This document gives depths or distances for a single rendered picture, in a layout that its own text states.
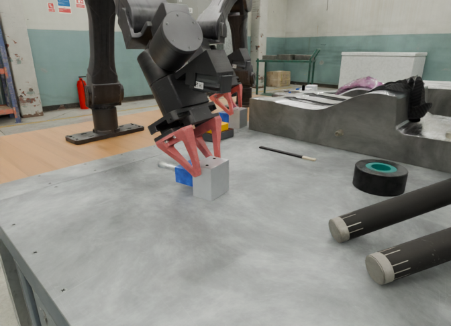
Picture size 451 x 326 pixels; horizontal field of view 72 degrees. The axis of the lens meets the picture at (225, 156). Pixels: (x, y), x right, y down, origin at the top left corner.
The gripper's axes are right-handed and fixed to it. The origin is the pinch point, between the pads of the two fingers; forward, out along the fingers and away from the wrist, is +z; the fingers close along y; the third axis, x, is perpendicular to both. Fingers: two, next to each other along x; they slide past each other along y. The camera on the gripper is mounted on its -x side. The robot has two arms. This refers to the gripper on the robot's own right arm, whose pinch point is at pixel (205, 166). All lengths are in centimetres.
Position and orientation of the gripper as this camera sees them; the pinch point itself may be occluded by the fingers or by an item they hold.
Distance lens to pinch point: 49.6
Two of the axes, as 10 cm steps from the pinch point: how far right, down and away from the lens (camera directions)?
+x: -7.2, 3.1, 6.1
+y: 5.5, -2.8, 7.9
